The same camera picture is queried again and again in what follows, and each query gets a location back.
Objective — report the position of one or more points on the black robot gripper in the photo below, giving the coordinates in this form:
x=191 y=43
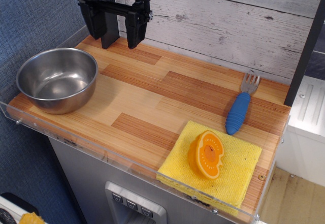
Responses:
x=137 y=13

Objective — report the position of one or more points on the stainless steel bowl pan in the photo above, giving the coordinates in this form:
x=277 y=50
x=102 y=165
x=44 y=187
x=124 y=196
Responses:
x=58 y=81

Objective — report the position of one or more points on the grey toy fridge cabinet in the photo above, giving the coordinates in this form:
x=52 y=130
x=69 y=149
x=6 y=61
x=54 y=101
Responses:
x=87 y=176

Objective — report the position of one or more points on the orange plastic fruit half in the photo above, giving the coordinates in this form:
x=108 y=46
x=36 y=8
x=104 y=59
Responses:
x=204 y=155

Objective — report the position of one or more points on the silver dispenser button panel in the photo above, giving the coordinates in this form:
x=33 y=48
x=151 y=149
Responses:
x=129 y=207

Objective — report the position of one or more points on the yellow sponge cloth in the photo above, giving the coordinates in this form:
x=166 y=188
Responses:
x=236 y=171

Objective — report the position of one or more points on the clear acrylic table guard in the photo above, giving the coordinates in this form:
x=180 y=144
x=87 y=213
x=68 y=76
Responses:
x=29 y=165

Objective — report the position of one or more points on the yellow object bottom left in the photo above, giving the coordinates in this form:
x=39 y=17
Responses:
x=31 y=218

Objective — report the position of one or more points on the white toy sink unit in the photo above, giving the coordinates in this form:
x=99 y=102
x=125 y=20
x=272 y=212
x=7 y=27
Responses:
x=301 y=151

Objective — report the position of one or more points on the dark left vertical post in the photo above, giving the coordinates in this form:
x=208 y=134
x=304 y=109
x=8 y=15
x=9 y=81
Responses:
x=112 y=33

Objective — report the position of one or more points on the dark vertical post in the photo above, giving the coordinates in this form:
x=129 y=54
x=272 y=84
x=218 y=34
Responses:
x=306 y=54
x=112 y=33

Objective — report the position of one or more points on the blue handled metal fork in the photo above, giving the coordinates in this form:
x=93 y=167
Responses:
x=237 y=113

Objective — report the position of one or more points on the dark right vertical post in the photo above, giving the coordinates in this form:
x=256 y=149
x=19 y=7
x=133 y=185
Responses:
x=306 y=54

